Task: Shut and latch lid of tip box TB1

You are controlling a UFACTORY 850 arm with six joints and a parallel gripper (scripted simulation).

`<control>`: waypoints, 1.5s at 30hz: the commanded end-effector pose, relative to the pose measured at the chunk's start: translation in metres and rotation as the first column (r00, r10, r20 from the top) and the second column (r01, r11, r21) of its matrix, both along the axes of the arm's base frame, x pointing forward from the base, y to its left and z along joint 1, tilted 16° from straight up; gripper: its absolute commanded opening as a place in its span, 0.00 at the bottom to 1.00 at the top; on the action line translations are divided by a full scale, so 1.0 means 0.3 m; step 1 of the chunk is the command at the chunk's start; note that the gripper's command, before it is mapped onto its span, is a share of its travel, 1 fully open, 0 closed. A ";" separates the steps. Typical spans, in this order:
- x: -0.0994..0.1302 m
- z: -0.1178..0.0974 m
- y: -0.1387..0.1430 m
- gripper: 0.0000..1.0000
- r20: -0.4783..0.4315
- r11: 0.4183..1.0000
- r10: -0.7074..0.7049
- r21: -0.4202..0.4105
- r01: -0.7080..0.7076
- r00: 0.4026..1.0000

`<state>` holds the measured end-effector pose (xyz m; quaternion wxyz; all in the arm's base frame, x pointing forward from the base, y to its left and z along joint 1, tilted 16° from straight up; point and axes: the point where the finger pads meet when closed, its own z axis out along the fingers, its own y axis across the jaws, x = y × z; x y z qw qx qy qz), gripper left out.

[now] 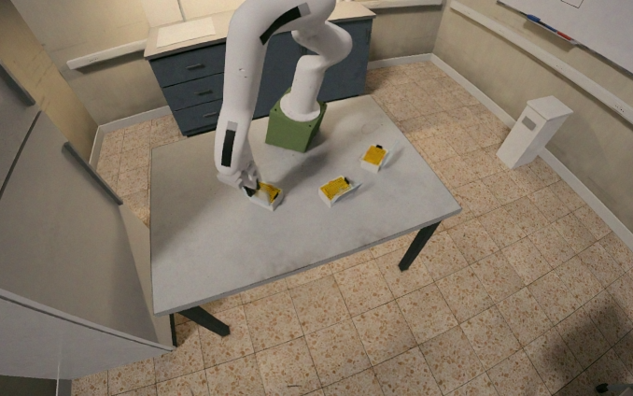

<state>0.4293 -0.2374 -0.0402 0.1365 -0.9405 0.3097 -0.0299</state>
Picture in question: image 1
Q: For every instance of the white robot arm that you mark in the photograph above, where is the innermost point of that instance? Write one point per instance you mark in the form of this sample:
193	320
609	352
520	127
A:
251	26

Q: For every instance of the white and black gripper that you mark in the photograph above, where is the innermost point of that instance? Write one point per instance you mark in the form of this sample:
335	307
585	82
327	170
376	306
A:
250	176

